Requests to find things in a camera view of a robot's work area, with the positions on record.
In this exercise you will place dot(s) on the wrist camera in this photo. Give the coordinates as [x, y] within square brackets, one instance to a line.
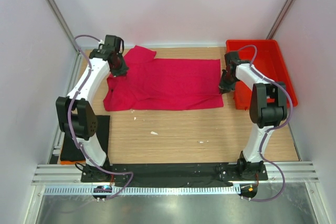
[230, 57]
[113, 42]

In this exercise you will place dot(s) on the right aluminium corner post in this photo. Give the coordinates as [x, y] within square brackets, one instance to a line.
[280, 18]

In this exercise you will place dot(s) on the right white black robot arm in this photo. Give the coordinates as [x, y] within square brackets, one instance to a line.
[268, 108]

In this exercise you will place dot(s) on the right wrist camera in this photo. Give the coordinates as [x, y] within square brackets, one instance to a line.
[230, 57]

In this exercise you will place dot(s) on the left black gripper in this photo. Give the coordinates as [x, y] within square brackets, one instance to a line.
[122, 72]

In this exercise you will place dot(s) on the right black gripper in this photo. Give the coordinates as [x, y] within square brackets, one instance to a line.
[223, 86]

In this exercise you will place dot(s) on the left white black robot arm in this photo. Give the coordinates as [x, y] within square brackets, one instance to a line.
[76, 116]

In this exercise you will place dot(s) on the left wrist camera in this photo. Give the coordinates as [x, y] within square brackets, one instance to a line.
[113, 42]

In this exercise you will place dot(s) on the magenta t shirt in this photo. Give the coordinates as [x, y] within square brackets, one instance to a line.
[152, 83]

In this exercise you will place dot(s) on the orange folded t shirt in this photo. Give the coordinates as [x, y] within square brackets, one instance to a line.
[71, 162]

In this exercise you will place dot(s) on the aluminium corner post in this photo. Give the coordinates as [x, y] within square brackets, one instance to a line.
[280, 18]
[61, 21]

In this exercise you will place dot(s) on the red plastic bin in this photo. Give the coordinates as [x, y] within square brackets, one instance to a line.
[269, 61]

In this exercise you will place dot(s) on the slotted grey cable duct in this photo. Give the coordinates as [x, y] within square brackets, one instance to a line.
[96, 190]

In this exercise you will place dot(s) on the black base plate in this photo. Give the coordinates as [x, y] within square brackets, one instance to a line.
[185, 175]

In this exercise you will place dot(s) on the left aluminium corner post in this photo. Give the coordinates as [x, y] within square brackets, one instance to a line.
[61, 21]

